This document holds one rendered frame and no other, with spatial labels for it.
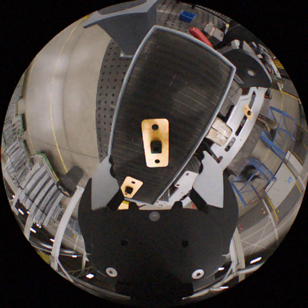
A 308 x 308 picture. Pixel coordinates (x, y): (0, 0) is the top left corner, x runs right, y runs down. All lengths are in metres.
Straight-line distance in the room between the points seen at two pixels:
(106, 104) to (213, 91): 0.62
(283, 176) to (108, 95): 8.56
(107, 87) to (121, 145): 0.58
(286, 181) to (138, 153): 8.25
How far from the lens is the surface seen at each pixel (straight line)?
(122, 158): 0.17
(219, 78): 0.17
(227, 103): 0.25
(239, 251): 7.70
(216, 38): 0.35
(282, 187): 8.27
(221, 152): 0.44
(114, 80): 0.67
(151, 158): 0.15
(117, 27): 0.44
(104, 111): 0.69
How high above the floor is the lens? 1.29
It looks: 58 degrees down
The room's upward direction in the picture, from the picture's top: 179 degrees counter-clockwise
